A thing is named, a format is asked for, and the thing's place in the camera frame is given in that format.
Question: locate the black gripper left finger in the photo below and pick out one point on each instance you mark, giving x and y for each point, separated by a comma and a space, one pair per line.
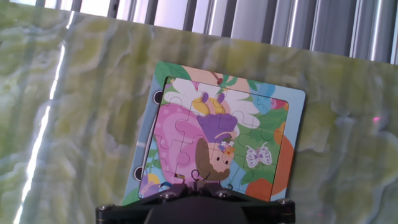
130, 210

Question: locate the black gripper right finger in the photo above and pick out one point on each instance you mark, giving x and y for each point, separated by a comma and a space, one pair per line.
264, 210

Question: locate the butterfly girl puzzle board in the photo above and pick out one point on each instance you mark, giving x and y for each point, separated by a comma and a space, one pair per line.
217, 133

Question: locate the green marble pattern mat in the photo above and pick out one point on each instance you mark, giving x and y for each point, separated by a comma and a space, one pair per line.
77, 124

